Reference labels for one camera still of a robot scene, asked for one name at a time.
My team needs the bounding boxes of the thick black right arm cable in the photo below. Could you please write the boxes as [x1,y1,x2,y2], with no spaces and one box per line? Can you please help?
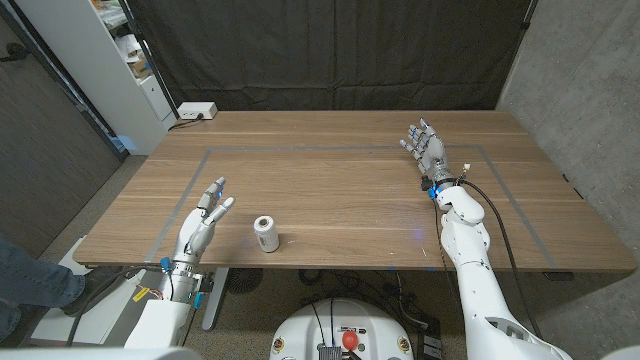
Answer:
[457,178,544,339]

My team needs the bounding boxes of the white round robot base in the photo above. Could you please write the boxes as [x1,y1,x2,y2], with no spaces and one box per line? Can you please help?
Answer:
[269,298,415,360]

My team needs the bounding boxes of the black power adapter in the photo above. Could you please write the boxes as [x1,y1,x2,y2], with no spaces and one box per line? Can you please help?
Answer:
[417,319,444,360]

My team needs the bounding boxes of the small cardboard box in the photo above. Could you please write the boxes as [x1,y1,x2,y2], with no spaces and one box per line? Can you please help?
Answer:
[127,54,154,80]

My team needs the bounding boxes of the dark wood door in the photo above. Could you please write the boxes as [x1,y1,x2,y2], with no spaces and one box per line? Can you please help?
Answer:
[0,9,126,261]

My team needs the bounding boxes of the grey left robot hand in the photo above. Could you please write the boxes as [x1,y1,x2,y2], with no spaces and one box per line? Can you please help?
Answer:
[158,175,237,307]

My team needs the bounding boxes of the person's leg in jeans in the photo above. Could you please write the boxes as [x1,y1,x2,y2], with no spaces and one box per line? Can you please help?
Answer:
[0,234,86,341]

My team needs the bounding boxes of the grey tape rectangle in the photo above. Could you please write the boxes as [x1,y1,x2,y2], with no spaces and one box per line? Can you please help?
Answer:
[144,144,559,271]

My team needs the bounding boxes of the black floor cable bundle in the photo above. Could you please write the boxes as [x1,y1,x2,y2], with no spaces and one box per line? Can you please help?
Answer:
[299,269,431,331]

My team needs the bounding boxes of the white power strip box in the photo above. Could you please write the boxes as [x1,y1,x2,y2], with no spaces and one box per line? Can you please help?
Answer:
[177,101,219,121]

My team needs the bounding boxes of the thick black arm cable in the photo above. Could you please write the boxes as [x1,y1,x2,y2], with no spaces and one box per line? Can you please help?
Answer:
[66,264,169,347]
[457,178,544,339]

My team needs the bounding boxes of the black door handle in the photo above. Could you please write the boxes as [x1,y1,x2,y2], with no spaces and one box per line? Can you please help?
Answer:
[0,42,31,64]

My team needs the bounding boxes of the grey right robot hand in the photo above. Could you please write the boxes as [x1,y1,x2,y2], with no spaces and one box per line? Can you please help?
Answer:
[398,117,459,199]

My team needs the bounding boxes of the white shelf cabinet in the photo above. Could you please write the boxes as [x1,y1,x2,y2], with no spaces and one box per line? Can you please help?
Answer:
[14,0,177,156]

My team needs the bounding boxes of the person's dark shoe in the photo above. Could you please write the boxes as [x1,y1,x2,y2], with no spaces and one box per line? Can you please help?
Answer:
[62,265,126,318]

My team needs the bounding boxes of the black power strip cable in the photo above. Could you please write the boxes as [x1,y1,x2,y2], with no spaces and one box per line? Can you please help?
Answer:
[167,113,204,132]

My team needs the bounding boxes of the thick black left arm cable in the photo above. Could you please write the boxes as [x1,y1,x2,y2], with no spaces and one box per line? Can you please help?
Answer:
[66,264,169,347]

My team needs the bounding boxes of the white string spool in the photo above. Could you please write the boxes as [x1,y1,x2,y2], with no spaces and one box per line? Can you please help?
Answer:
[252,214,281,254]

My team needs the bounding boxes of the white floor board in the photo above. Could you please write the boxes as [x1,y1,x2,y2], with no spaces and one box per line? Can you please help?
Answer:
[29,235,151,346]

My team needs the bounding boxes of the black backdrop stand pole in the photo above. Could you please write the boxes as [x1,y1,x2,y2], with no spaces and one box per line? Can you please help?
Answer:
[117,0,181,120]

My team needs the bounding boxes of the black round floor disc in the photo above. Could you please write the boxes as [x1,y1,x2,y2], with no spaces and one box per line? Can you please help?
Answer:
[224,268,265,295]

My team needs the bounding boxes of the black fabric backdrop curtain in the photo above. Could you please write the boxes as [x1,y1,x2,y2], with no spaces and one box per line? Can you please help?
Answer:
[124,0,534,112]

